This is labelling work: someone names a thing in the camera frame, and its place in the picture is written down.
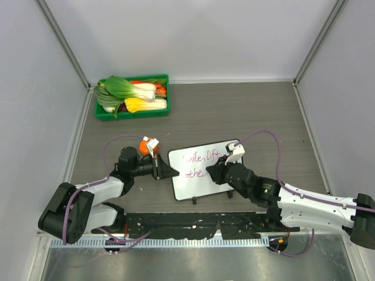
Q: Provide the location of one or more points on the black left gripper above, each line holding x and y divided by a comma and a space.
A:
160, 169

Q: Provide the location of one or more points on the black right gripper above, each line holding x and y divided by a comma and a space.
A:
217, 170

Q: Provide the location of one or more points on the small white whiteboard black frame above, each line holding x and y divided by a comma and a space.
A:
191, 163

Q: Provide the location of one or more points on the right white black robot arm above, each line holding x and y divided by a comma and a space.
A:
294, 207

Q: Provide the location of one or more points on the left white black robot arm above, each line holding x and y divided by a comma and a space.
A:
75, 210

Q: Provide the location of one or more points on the orange mandarin fruit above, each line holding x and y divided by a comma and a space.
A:
145, 147

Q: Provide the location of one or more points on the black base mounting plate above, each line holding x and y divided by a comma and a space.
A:
197, 226

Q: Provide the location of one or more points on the yellow white napa cabbage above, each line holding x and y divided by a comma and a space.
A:
134, 105

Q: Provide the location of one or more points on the green plastic vegetable tray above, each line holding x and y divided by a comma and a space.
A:
123, 113

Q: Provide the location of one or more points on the green long vegetable stalks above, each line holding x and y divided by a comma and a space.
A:
109, 103

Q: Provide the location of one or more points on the green white bok choy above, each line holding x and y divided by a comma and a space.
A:
122, 88

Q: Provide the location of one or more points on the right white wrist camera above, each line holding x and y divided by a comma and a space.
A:
235, 152

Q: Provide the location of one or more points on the white slotted cable duct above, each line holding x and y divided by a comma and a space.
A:
216, 242

